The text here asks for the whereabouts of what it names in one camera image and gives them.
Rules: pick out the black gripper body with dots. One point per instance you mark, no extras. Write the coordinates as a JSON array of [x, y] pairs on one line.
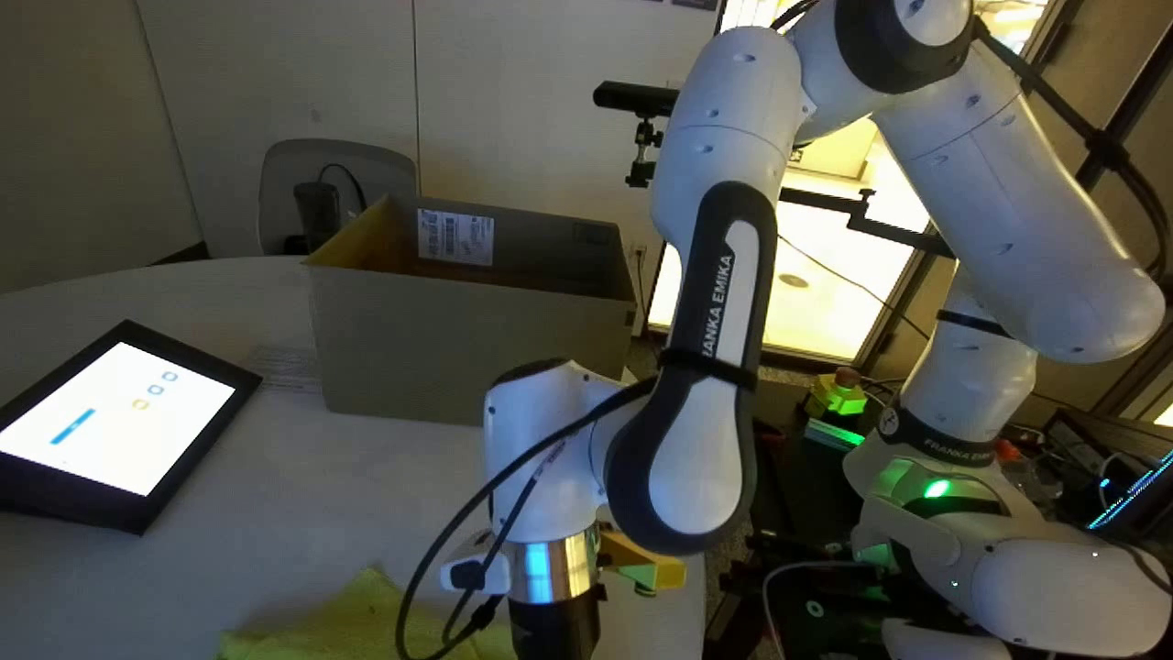
[[561, 629]]

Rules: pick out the yellow-green microfiber towel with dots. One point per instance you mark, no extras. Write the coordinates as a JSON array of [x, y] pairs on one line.
[[348, 626]]

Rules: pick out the brown cardboard box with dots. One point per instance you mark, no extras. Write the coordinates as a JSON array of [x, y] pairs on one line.
[[420, 305]]

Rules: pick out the black tablet with lit screen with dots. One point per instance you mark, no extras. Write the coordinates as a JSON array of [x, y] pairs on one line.
[[116, 430]]

